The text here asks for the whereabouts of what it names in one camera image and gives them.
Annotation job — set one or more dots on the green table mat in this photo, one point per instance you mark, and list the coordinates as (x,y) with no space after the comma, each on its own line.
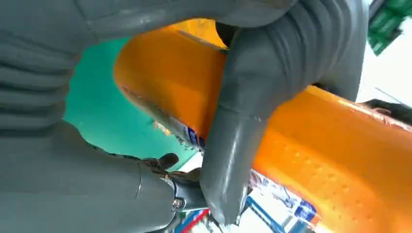
(106,112)

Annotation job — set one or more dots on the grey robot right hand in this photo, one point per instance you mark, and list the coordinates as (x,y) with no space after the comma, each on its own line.
(80,193)

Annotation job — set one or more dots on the green plastic object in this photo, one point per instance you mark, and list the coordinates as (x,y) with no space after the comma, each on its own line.
(387,25)

